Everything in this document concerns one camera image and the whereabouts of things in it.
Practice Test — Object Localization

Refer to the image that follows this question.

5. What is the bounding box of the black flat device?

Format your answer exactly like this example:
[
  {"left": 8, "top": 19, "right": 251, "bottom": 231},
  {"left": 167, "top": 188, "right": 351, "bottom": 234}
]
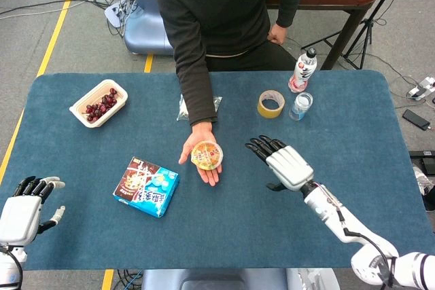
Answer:
[{"left": 408, "top": 149, "right": 435, "bottom": 168}]

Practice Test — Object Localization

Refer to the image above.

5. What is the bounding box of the clear plastic bag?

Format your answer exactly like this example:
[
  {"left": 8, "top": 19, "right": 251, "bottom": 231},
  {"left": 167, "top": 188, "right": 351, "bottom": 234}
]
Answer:
[{"left": 176, "top": 94, "right": 224, "bottom": 122}]

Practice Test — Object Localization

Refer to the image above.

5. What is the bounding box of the person left hand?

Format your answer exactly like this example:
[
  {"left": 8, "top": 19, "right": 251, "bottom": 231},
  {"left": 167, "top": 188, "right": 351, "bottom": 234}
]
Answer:
[{"left": 267, "top": 23, "right": 289, "bottom": 46}]

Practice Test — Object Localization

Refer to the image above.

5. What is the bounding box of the person right arm black sleeve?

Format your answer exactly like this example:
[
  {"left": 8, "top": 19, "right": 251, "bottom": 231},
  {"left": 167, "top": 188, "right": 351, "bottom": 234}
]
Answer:
[{"left": 153, "top": 0, "right": 218, "bottom": 127}]

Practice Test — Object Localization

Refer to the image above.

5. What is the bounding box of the beige food container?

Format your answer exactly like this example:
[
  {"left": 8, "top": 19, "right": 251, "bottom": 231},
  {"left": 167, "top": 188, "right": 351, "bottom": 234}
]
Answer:
[{"left": 69, "top": 79, "right": 129, "bottom": 129}]

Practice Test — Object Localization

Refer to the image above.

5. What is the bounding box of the black tripod stand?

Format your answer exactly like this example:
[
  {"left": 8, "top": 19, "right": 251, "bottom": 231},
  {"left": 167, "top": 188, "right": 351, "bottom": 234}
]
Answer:
[{"left": 300, "top": 0, "right": 411, "bottom": 70}]

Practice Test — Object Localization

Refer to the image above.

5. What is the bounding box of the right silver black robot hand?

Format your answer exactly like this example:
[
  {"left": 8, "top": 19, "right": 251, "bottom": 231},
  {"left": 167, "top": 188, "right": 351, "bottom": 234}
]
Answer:
[{"left": 245, "top": 134, "right": 315, "bottom": 192}]

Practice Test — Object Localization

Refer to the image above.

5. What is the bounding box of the blue table cloth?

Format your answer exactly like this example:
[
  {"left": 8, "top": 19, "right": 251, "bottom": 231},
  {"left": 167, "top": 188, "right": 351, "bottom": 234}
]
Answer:
[{"left": 0, "top": 69, "right": 432, "bottom": 272}]

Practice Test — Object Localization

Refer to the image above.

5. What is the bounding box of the yellow tape roll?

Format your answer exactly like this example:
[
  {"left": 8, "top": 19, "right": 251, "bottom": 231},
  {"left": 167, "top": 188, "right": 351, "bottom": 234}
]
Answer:
[{"left": 257, "top": 90, "right": 286, "bottom": 119}]

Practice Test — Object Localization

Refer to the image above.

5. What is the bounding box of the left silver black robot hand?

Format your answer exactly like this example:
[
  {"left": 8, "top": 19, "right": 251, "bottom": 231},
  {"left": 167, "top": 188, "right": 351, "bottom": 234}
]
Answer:
[{"left": 0, "top": 176, "right": 67, "bottom": 247}]

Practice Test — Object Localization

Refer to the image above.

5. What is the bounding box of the white shoe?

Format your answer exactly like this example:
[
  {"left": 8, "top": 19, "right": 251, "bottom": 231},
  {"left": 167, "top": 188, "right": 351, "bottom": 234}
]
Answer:
[{"left": 413, "top": 166, "right": 435, "bottom": 202}]

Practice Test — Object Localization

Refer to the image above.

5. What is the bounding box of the long black floor cable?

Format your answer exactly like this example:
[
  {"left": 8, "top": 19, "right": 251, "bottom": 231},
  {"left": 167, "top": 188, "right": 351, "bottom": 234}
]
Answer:
[{"left": 0, "top": 0, "right": 91, "bottom": 16}]

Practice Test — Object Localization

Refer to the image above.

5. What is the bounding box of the person right hand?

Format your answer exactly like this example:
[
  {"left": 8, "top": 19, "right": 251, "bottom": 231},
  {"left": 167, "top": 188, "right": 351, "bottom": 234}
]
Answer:
[{"left": 178, "top": 122, "right": 224, "bottom": 187}]

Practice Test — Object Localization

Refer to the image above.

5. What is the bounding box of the clear jar blue label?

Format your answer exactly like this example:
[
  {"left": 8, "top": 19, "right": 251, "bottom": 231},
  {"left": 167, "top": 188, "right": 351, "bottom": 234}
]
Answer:
[{"left": 289, "top": 92, "right": 314, "bottom": 122}]

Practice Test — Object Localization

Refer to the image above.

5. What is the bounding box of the black smartphone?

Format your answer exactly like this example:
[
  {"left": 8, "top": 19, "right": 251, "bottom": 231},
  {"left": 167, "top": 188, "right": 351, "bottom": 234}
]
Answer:
[{"left": 402, "top": 109, "right": 431, "bottom": 131}]

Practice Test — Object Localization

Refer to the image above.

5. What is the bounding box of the light blue machine base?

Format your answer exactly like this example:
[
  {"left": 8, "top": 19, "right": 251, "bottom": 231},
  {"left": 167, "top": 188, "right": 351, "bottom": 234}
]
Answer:
[{"left": 123, "top": 0, "right": 174, "bottom": 56}]

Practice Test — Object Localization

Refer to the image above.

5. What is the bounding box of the person torso black sweater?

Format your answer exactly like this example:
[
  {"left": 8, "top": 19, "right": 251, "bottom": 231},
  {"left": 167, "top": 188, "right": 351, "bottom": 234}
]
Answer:
[{"left": 154, "top": 0, "right": 311, "bottom": 72}]

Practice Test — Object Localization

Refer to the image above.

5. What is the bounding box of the drink bottle white pink label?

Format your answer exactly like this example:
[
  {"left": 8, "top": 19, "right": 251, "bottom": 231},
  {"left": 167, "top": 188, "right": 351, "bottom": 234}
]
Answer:
[{"left": 288, "top": 47, "right": 318, "bottom": 94}]

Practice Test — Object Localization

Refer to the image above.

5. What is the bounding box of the white power strip with plugs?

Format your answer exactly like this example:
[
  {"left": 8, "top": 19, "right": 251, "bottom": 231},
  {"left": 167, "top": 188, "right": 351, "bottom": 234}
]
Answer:
[
  {"left": 406, "top": 77, "right": 435, "bottom": 101},
  {"left": 104, "top": 1, "right": 132, "bottom": 29}
]

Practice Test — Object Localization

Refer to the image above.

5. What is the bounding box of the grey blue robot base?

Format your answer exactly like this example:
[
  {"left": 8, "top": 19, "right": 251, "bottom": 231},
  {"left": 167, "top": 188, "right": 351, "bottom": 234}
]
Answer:
[{"left": 141, "top": 268, "right": 341, "bottom": 290}]

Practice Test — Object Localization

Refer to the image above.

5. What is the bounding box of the blue brown cookie box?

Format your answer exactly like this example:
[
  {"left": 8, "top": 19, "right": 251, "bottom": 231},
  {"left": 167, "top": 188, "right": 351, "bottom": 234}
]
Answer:
[{"left": 112, "top": 156, "right": 180, "bottom": 219}]

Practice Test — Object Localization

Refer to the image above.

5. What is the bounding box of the orange jelly cup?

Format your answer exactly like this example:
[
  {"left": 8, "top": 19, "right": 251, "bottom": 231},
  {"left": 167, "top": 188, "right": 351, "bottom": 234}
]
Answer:
[{"left": 190, "top": 140, "right": 224, "bottom": 171}]

